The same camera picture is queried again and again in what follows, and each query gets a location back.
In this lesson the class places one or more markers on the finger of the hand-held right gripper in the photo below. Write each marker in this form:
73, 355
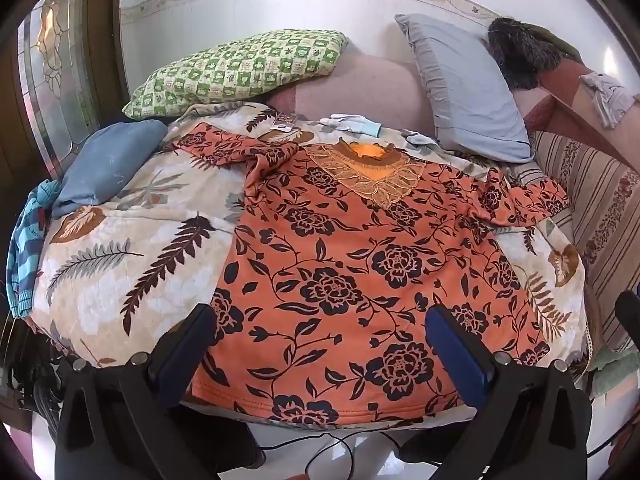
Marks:
629, 317

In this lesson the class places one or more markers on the grey pillow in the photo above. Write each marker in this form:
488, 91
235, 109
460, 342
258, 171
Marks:
465, 85

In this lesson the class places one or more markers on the leaf print blanket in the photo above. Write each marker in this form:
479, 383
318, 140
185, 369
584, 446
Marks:
125, 250

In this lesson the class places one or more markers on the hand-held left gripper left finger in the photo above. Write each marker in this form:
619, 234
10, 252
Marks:
192, 345

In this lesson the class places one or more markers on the striped sofa cushion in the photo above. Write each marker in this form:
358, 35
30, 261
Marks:
595, 195

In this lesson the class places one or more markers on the white glove with teal cuff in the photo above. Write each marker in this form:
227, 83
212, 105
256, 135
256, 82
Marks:
350, 123

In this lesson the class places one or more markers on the small blister packet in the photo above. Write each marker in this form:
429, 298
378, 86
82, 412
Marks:
283, 122

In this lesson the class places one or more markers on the green checkered pillow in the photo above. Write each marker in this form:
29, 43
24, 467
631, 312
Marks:
235, 70

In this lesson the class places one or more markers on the blue striped garment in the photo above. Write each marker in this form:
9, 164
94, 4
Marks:
30, 245

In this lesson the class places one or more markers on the green cloth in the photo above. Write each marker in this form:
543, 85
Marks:
615, 375

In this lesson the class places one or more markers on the blue folded cloth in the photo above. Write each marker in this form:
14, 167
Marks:
110, 160

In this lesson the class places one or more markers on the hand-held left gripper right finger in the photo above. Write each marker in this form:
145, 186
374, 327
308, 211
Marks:
452, 345

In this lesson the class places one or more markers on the white grey crumpled cloth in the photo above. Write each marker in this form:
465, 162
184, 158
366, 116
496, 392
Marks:
607, 95

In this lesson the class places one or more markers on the brown folded quilt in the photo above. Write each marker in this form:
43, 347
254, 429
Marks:
565, 105

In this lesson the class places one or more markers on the grey white glove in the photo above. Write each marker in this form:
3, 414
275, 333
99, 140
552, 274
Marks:
422, 141

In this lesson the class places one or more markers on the dark furry garment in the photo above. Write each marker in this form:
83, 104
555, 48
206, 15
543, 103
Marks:
520, 50

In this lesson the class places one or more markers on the stained glass window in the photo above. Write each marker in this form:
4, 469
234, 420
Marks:
55, 60

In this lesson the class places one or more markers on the orange floral shirt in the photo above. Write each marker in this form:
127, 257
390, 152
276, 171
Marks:
340, 260

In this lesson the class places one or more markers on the pink bed sheet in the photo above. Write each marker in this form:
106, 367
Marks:
360, 90

